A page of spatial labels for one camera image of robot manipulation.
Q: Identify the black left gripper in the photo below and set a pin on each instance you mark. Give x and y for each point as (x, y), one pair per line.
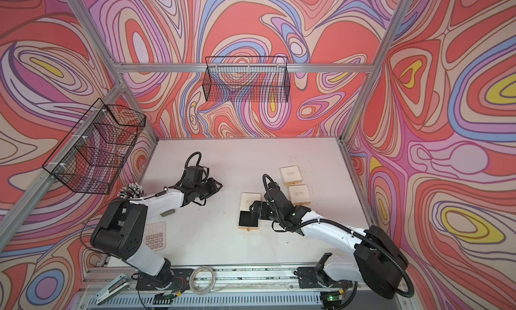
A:
(213, 187)

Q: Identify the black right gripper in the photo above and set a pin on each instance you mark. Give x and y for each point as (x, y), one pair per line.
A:
(256, 206)

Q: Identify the cream drawer jewelry box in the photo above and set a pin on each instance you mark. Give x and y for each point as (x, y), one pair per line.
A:
(291, 175)

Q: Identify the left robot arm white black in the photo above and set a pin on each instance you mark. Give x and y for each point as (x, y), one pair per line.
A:
(121, 230)

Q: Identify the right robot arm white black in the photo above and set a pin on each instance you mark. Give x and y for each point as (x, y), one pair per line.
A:
(377, 260)

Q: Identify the white desk calculator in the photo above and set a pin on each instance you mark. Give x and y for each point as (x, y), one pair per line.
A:
(155, 235)

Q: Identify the clear cup of pens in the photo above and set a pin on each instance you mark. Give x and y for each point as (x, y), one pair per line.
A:
(132, 191)

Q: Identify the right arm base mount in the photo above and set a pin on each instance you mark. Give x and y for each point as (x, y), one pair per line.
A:
(315, 277)

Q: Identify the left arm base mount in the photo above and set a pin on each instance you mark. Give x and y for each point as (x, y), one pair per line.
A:
(168, 287)

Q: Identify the black wire basket back wall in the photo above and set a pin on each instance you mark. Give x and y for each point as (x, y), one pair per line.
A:
(246, 79)

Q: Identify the black wire basket wall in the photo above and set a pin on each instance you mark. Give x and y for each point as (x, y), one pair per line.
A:
(97, 152)
(246, 79)

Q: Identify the black wire basket left wall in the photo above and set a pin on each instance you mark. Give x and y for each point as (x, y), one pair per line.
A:
(97, 152)

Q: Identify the white stapler on rail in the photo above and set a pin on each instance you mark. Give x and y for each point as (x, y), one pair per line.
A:
(116, 286)

